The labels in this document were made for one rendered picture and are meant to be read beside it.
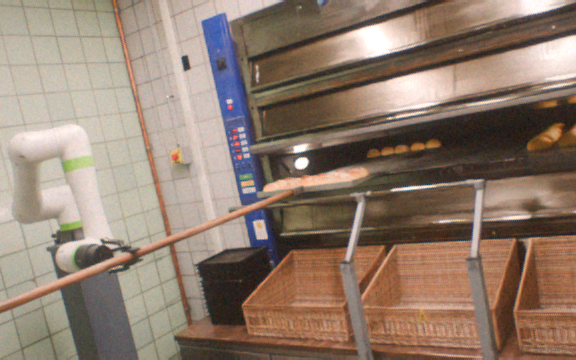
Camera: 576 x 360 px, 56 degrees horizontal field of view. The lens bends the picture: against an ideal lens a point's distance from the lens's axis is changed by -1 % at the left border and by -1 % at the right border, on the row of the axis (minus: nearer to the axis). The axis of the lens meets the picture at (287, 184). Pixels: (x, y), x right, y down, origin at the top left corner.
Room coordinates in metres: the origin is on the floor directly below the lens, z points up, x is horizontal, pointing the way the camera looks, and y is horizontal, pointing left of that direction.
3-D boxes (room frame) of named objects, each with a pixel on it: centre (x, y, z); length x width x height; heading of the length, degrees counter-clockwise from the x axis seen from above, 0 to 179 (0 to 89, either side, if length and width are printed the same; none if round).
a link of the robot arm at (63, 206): (2.39, 0.97, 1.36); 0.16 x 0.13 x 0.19; 123
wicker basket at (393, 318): (2.17, -0.52, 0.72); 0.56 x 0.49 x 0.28; 55
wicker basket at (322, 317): (2.51, -0.03, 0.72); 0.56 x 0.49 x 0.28; 54
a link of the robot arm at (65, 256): (1.96, 0.81, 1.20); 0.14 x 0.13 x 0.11; 54
